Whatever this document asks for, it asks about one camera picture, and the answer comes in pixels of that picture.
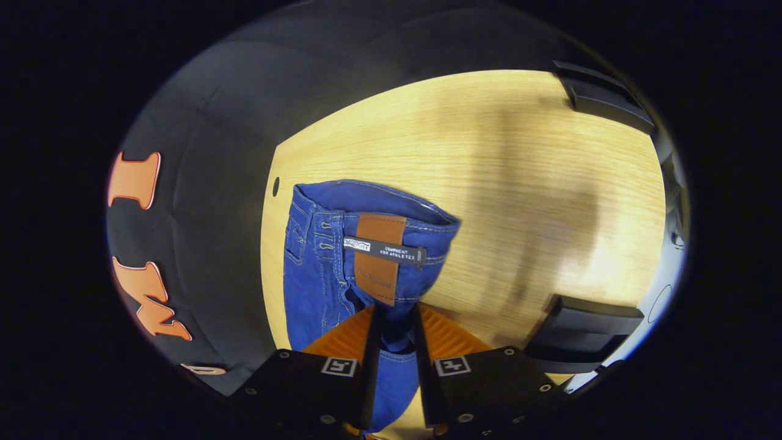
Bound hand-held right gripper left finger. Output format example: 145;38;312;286
229;304;382;438

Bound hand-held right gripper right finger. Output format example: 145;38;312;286
411;302;569;438

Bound blue jeans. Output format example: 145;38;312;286
282;179;462;433

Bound black rectangular block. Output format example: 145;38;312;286
524;295;646;375
553;60;656;135

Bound black backdrop cloth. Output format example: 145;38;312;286
105;3;587;398

